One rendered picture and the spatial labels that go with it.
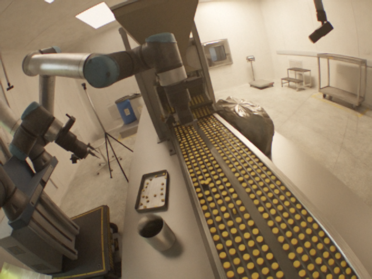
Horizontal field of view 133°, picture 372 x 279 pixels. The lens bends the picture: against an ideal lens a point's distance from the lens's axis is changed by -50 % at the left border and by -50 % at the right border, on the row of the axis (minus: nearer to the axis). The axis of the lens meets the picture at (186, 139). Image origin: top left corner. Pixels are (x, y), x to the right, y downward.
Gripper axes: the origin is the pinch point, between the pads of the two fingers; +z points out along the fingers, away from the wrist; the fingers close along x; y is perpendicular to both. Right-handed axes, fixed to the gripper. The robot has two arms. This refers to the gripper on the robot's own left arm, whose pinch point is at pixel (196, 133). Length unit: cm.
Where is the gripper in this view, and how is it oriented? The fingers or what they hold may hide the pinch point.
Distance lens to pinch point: 59.9
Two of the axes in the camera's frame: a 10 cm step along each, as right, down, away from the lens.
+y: -9.4, 3.3, -0.4
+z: 2.7, 8.4, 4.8
